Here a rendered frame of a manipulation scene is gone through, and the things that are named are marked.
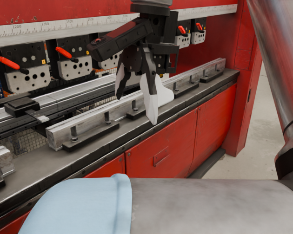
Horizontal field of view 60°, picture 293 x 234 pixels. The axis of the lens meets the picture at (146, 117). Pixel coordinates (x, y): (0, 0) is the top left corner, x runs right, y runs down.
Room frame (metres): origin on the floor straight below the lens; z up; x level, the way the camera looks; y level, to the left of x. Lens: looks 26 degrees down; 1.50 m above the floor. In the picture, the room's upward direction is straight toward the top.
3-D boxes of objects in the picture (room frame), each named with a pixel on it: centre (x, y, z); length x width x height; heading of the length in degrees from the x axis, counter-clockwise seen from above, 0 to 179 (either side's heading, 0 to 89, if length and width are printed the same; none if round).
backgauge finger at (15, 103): (1.05, 0.53, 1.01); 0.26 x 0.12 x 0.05; 50
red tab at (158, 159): (1.29, -0.10, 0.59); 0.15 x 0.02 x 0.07; 140
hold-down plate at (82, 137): (1.04, 0.25, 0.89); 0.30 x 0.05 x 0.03; 140
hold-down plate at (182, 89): (1.65, -0.26, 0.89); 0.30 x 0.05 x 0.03; 140
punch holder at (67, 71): (1.05, 0.31, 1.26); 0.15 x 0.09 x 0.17; 140
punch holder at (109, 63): (1.20, 0.18, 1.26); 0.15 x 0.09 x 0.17; 140
